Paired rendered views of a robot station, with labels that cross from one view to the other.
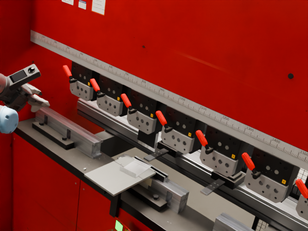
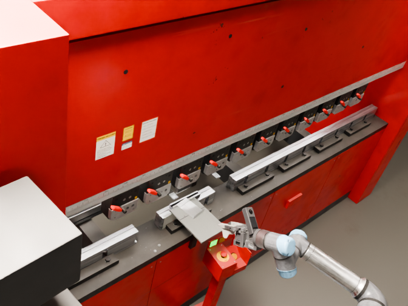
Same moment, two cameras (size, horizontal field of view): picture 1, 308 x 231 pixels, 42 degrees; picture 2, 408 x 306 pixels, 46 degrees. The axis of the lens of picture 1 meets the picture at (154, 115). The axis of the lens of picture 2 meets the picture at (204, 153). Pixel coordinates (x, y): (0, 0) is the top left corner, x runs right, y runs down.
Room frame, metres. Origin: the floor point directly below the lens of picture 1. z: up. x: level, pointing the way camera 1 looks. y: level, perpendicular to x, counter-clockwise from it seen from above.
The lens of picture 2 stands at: (1.47, 1.89, 2.90)
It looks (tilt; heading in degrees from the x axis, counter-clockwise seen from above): 39 degrees down; 272
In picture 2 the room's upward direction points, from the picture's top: 14 degrees clockwise
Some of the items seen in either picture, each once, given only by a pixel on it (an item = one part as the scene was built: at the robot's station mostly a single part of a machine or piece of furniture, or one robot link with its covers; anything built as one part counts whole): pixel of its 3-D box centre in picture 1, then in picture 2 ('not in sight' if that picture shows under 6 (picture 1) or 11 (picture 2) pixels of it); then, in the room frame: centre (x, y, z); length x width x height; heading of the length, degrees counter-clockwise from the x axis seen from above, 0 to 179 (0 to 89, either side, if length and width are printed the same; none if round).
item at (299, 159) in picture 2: not in sight; (294, 161); (0.95, -0.76, 0.89); 0.30 x 0.05 x 0.03; 53
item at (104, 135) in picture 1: (126, 136); (70, 212); (2.17, 0.15, 0.81); 0.64 x 0.08 x 0.14; 143
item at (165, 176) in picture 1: (149, 168); (184, 200); (1.57, -0.02, 0.99); 0.20 x 0.03 x 0.03; 53
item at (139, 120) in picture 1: (147, 110); (185, 169); (1.61, 0.03, 1.26); 0.15 x 0.09 x 0.17; 53
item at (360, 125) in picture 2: not in sight; (357, 127); (0.47, -1.40, 0.89); 0.30 x 0.05 x 0.03; 53
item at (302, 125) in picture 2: not in sight; (303, 115); (1.01, -0.77, 1.26); 0.15 x 0.09 x 0.17; 53
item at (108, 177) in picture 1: (120, 174); (197, 219); (1.47, 0.10, 1.00); 0.26 x 0.18 x 0.01; 143
